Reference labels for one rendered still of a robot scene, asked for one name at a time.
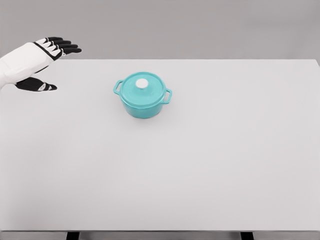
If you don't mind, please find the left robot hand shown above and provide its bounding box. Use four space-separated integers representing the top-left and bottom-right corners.
0 36 83 92

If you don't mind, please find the teal pot lid white knob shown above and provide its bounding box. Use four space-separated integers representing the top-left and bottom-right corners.
118 71 166 109

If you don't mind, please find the teal pot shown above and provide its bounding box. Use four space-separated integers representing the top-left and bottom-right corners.
113 79 173 120

